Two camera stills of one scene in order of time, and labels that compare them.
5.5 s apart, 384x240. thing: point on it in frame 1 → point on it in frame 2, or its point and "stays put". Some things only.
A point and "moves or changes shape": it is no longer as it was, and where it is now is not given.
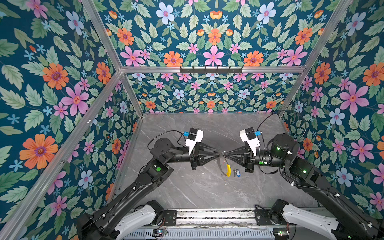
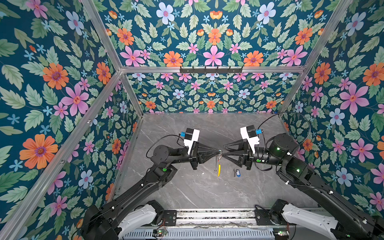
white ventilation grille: x=201 y=234 stays put
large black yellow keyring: x=228 y=172 moves or changes shape
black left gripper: x=195 y=157 stays put
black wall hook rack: x=210 y=71 stays put
